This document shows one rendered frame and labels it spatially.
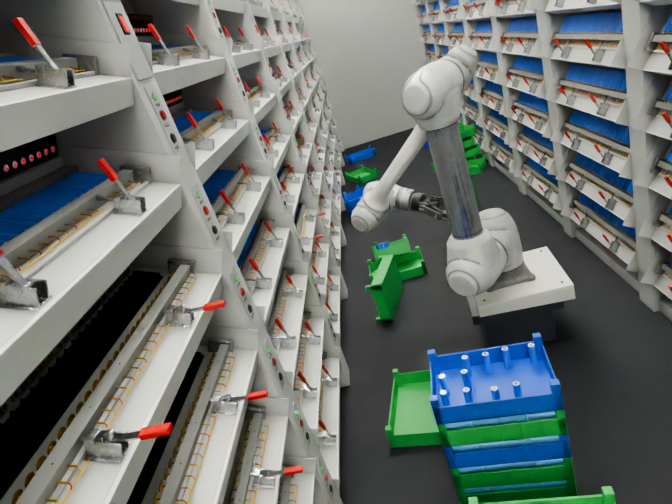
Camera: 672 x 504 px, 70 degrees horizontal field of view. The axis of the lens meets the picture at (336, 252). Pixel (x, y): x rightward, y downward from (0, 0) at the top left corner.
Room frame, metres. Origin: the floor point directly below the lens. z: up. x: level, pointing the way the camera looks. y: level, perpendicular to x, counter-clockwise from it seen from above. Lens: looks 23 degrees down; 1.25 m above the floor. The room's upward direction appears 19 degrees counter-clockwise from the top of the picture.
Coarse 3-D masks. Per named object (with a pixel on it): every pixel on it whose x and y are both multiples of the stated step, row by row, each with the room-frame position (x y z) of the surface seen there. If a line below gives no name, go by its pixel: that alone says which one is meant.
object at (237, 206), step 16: (224, 160) 1.59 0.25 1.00; (240, 160) 1.59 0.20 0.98; (256, 160) 1.58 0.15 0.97; (224, 176) 1.48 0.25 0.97; (240, 176) 1.47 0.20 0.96; (256, 176) 1.57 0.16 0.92; (208, 192) 1.32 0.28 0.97; (224, 192) 1.16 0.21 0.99; (240, 192) 1.39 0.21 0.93; (256, 192) 1.40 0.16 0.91; (224, 208) 1.25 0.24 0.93; (240, 208) 1.26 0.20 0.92; (256, 208) 1.30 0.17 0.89; (224, 224) 1.13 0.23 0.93; (240, 224) 1.14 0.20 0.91; (240, 240) 1.07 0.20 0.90
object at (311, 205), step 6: (300, 198) 2.28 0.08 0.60; (300, 204) 2.26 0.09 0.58; (306, 204) 2.26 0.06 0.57; (312, 204) 2.27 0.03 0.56; (306, 210) 2.25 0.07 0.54; (312, 210) 2.25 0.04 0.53; (312, 222) 2.09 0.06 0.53; (306, 228) 2.02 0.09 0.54; (312, 228) 2.02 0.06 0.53; (306, 234) 1.95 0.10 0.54; (312, 234) 1.95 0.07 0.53; (312, 240) 1.89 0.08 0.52; (306, 246) 1.82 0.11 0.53; (306, 252) 1.67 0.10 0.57
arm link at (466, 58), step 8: (456, 48) 1.54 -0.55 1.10; (464, 48) 1.52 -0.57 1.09; (448, 56) 1.54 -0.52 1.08; (456, 56) 1.52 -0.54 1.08; (464, 56) 1.50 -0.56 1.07; (472, 56) 1.51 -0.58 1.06; (456, 64) 1.49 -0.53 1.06; (464, 64) 1.51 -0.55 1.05; (472, 64) 1.51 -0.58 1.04; (464, 72) 1.49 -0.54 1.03; (472, 72) 1.52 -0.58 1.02; (464, 80) 1.49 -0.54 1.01; (464, 88) 1.50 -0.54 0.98
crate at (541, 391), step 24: (432, 360) 1.09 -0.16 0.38; (456, 360) 1.08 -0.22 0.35; (480, 360) 1.07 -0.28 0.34; (528, 360) 1.02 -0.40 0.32; (432, 384) 1.00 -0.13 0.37; (456, 384) 1.02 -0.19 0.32; (480, 384) 1.00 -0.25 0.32; (504, 384) 0.97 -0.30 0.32; (528, 384) 0.94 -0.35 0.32; (552, 384) 0.84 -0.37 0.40; (432, 408) 0.92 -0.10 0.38; (456, 408) 0.90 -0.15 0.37; (480, 408) 0.88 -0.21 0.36; (504, 408) 0.87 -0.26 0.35; (528, 408) 0.85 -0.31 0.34; (552, 408) 0.84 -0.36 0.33
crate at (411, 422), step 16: (400, 384) 1.46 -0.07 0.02; (416, 384) 1.45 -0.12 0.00; (400, 400) 1.40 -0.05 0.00; (416, 400) 1.37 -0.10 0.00; (400, 416) 1.32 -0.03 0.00; (416, 416) 1.30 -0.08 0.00; (432, 416) 1.27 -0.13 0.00; (400, 432) 1.25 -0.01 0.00; (416, 432) 1.23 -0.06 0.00; (432, 432) 1.15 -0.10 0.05
